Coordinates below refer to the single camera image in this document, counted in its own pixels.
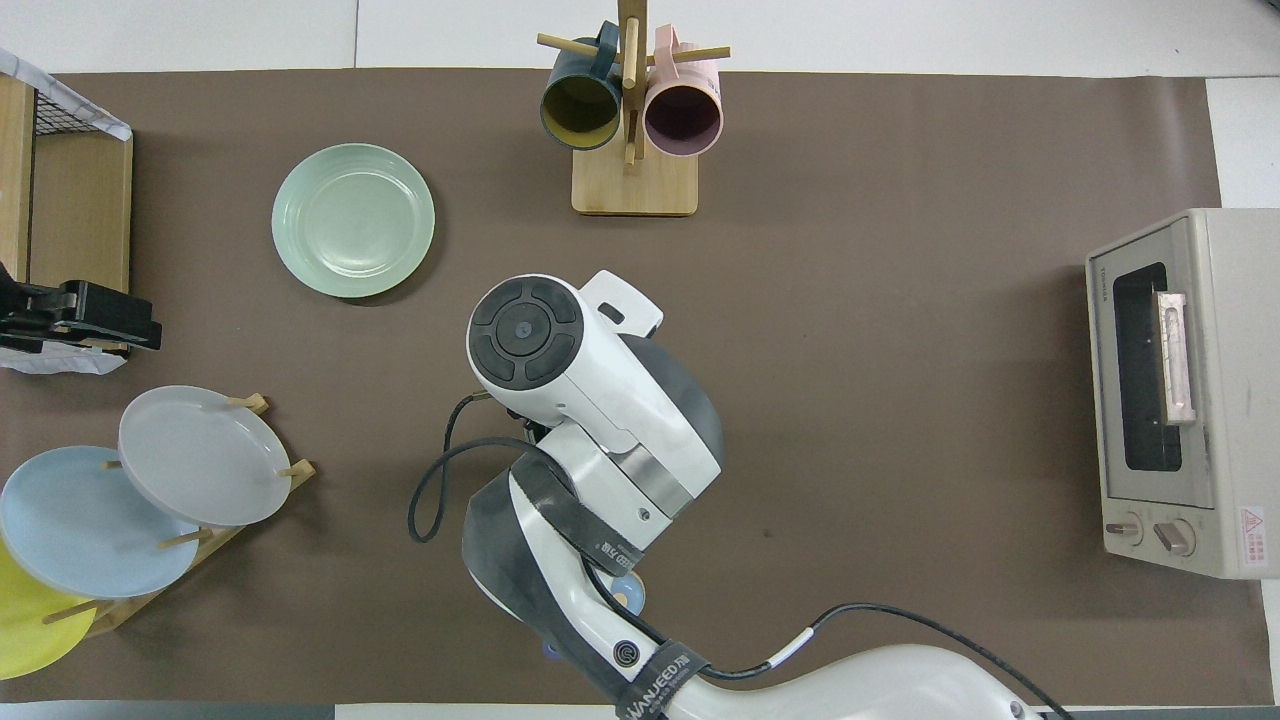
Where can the pink mug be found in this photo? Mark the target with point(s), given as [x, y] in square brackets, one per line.
[683, 115]

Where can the small blue round cap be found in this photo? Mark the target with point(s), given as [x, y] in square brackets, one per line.
[636, 592]

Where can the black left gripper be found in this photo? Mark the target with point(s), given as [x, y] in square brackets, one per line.
[110, 315]

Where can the beige toaster oven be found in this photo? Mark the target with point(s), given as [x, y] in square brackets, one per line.
[1230, 450]

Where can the pale green plate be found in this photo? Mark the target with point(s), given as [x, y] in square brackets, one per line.
[353, 220]

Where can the grey plate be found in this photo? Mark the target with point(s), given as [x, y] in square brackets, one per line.
[200, 455]

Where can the light blue plate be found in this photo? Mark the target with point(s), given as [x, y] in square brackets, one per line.
[80, 530]

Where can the wooden mug tree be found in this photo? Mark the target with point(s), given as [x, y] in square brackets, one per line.
[635, 185]

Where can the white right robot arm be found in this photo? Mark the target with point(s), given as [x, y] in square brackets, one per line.
[600, 400]

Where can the dark teal mug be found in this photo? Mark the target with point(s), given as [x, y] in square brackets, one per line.
[580, 105]

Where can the wooden plate rack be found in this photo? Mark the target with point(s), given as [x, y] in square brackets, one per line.
[118, 612]

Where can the small beige toaster knob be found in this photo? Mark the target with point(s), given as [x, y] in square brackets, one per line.
[1125, 528]

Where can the red warning sticker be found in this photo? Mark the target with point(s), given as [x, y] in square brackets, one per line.
[1253, 537]

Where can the brown paper table mat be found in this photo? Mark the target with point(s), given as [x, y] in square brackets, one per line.
[900, 550]

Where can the yellow plate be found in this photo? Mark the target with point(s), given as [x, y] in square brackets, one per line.
[30, 630]

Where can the large beige toaster knob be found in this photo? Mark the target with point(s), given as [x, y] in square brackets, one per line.
[1172, 537]

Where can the wooden box with mesh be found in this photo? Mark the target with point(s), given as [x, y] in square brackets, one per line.
[60, 362]
[80, 220]

